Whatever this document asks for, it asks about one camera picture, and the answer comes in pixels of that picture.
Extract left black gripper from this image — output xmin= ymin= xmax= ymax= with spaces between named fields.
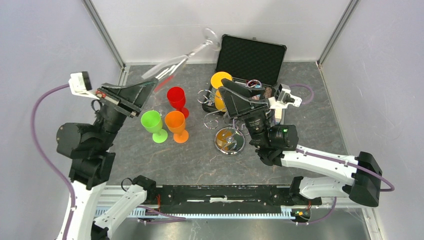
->
xmin=95 ymin=75 xmax=160 ymax=148

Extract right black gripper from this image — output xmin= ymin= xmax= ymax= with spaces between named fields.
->
xmin=218 ymin=78 xmax=271 ymax=149

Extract yellow plastic wine glass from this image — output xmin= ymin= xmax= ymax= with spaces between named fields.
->
xmin=210 ymin=71 xmax=233 ymax=112

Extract green plastic wine glass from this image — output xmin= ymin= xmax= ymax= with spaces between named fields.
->
xmin=140 ymin=110 xmax=168 ymax=144

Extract red plastic wine glass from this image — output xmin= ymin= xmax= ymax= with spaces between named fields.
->
xmin=166 ymin=86 xmax=190 ymax=119

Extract clear wine glass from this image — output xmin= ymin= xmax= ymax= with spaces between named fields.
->
xmin=141 ymin=27 xmax=221 ymax=81

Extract orange plastic wine glass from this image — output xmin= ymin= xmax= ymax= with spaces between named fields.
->
xmin=164 ymin=110 xmax=189 ymax=144

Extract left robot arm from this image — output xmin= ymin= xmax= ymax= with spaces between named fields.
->
xmin=56 ymin=77 xmax=158 ymax=240

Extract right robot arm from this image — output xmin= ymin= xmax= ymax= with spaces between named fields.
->
xmin=218 ymin=78 xmax=383 ymax=207

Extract chrome wine glass rack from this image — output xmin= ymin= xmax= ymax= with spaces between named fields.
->
xmin=197 ymin=79 xmax=262 ymax=156

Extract black poker chip case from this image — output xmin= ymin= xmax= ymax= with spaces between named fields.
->
xmin=202 ymin=34 xmax=288 ymax=115

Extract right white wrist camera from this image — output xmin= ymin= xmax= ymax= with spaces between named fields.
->
xmin=267 ymin=83 xmax=302 ymax=110

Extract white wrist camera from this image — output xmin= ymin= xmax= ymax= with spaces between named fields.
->
xmin=267 ymin=83 xmax=302 ymax=110
xmin=68 ymin=71 xmax=99 ymax=100

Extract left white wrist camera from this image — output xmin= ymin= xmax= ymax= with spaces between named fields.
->
xmin=68 ymin=71 xmax=99 ymax=100

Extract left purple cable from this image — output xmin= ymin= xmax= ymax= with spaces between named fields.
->
xmin=30 ymin=83 xmax=78 ymax=240

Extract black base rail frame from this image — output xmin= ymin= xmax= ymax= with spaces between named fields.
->
xmin=92 ymin=175 xmax=369 ymax=229

